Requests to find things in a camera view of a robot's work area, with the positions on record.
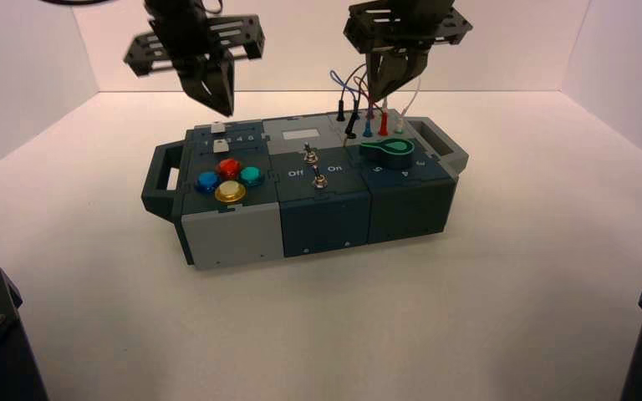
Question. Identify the red banana plug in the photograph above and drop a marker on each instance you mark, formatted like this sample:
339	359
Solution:
371	112
383	124

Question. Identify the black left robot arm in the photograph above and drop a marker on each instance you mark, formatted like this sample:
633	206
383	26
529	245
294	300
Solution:
174	6

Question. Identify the dark teal grey task box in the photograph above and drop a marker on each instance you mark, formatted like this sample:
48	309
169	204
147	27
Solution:
321	210

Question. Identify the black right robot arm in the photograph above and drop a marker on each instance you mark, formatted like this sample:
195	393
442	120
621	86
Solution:
415	1

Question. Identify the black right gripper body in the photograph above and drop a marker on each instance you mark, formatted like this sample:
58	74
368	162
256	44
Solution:
404	27

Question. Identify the red push button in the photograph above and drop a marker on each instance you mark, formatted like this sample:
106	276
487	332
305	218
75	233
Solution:
228	168

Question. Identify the small grey display screen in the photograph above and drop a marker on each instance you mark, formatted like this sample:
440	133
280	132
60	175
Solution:
300	135

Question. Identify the blue banana plug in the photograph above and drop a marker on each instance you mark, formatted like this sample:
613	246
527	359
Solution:
367	129

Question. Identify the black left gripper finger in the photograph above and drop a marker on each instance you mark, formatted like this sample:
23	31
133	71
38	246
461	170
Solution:
226	83
202	91

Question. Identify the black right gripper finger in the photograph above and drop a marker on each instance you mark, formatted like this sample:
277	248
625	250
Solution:
383	77
412	69

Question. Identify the teal push button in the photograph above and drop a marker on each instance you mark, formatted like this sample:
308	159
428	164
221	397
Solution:
250	176

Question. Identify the blue push button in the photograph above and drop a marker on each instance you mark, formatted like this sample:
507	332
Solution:
207	182

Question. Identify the black banana plug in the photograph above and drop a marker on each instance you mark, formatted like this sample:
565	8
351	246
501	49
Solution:
340	112
350	128

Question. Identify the metal toggle switch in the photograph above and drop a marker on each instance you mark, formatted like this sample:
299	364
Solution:
310	156
319	180

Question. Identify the yellow push button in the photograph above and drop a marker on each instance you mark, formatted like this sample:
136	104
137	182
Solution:
229	192

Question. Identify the green rotary knob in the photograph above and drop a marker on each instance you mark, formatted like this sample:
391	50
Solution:
390	152

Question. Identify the green white banana plug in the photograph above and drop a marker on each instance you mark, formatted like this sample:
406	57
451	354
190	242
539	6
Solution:
399	126

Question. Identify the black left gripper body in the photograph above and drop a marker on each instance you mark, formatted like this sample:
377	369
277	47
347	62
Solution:
188	44

